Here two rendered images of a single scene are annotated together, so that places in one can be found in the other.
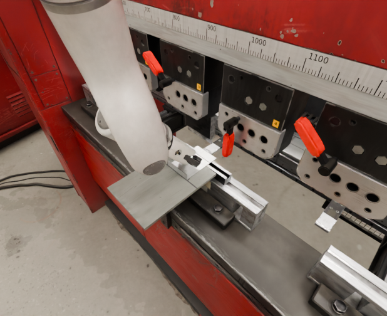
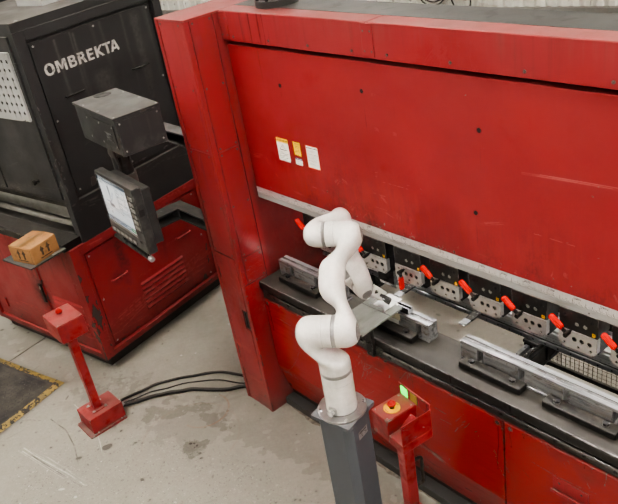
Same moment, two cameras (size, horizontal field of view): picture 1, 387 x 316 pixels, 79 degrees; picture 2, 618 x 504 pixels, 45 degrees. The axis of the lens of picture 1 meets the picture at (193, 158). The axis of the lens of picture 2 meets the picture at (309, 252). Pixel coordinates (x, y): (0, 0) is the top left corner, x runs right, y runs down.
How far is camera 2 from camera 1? 272 cm
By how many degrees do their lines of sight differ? 16
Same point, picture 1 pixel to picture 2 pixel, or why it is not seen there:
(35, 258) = (221, 457)
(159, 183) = (366, 315)
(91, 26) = not seen: hidden behind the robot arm
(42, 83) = (249, 262)
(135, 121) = (360, 273)
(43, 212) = (212, 417)
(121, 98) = (355, 265)
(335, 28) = (422, 237)
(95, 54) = not seen: hidden behind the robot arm
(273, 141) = (419, 277)
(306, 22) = (415, 234)
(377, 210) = (456, 296)
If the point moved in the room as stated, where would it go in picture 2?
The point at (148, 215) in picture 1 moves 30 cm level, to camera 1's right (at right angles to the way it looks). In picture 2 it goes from (363, 330) to (431, 323)
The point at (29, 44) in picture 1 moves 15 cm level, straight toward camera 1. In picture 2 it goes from (245, 233) to (258, 243)
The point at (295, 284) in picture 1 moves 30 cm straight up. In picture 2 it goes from (453, 361) to (449, 303)
